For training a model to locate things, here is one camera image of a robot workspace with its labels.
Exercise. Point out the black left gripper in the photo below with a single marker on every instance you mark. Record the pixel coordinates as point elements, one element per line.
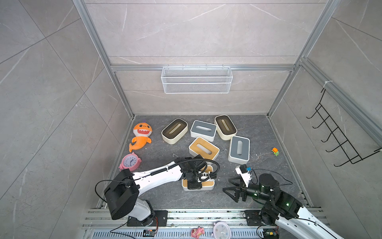
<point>195,186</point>

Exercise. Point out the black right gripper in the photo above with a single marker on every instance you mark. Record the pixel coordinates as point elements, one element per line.
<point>238,193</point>

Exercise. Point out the white tissue box grey top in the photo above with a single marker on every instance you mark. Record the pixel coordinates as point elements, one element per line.
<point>239,150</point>

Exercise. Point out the white tissue box wooden lid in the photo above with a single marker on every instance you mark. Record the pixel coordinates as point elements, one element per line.
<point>204,148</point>

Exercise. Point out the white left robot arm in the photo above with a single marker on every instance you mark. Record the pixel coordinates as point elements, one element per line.
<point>123,192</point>

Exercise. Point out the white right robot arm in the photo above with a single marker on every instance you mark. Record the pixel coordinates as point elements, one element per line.
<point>280,208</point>

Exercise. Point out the cream tissue box dark lid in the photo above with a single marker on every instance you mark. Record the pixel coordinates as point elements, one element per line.
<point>172,133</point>

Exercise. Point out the white tissue box grey lid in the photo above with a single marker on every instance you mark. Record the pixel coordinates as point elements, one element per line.
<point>203,129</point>

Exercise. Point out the cream tissue box brown lid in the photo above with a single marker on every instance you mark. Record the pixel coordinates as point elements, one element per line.
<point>225,127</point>

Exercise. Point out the lilac alarm clock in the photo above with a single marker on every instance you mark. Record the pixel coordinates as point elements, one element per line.
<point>221,230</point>

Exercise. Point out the pink bear figurine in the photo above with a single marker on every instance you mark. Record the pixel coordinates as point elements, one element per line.
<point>197,232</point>

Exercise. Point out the small green orange toy car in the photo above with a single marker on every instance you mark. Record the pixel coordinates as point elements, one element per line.
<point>275,151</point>

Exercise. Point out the pink alarm clock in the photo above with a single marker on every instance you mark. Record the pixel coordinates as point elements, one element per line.
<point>130,161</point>

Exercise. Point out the orange shark plush toy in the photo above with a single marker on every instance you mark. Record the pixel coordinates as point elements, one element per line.
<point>142,132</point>

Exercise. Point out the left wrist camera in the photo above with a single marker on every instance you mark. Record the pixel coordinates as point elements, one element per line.
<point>204,176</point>

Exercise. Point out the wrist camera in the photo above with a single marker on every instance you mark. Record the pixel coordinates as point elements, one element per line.
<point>245,173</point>
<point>204,176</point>

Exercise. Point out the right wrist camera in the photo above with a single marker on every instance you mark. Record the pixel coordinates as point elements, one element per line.
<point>245,173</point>

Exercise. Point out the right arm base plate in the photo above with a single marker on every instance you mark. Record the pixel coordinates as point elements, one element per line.
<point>255,217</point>

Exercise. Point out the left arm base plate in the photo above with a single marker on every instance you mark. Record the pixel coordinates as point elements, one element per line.
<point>158,218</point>

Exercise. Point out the white wire mesh basket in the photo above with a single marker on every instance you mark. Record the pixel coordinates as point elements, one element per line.
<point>196,79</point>

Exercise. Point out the black wall hook rack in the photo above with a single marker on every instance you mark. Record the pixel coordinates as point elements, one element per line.
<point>335,132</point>

